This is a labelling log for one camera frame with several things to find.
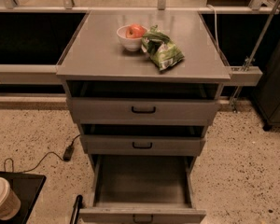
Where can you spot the black handle bar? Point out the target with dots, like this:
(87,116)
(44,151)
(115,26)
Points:
(77,205)

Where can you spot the green chip bag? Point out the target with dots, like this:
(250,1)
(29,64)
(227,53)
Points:
(161,50)

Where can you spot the grey drawer cabinet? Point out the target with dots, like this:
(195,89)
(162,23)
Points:
(97,61)

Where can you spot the grey bottom drawer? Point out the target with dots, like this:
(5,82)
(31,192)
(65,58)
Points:
(142,190)

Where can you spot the dark cabinet on right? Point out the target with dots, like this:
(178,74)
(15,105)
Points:
(266,96)

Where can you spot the grey top drawer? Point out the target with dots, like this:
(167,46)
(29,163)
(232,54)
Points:
(140,107)

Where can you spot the grey drawer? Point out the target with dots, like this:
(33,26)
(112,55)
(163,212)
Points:
(140,107)
(142,190)
(142,140)

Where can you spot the red apple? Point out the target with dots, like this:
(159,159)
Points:
(135,31)

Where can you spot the grey middle drawer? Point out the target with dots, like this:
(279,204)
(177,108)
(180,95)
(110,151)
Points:
(142,140)

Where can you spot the paper coffee cup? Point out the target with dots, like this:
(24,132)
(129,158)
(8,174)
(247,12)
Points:
(10,204)

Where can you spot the black side table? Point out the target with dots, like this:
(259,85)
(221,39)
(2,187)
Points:
(27,187)

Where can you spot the white bowl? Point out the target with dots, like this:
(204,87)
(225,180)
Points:
(131,44)

